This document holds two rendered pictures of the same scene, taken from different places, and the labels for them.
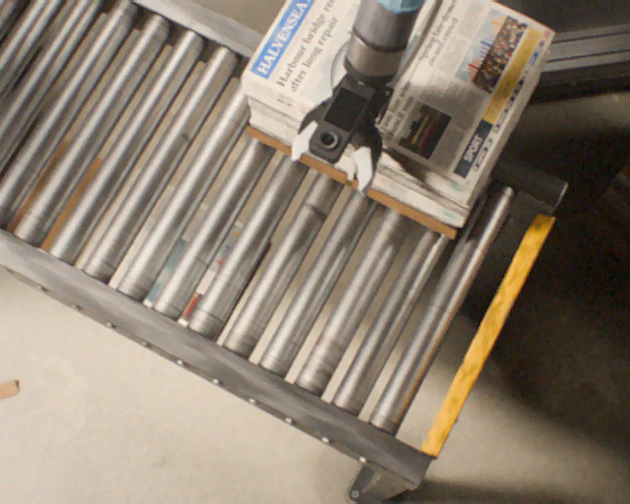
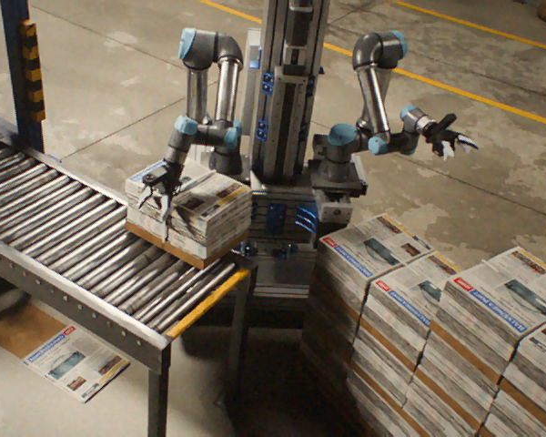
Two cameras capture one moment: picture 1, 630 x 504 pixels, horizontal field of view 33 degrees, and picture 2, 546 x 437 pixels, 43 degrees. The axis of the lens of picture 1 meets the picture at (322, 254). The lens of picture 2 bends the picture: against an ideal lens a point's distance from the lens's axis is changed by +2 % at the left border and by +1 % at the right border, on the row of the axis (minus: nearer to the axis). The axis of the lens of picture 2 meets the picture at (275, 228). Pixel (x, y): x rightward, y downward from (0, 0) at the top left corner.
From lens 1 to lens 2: 147 cm
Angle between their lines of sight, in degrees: 38
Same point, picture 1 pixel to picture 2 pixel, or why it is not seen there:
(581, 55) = (297, 293)
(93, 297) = (35, 267)
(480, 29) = (224, 184)
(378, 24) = (176, 137)
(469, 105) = (213, 199)
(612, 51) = not seen: hidden behind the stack
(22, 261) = (7, 252)
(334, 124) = (154, 174)
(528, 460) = not seen: outside the picture
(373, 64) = (172, 155)
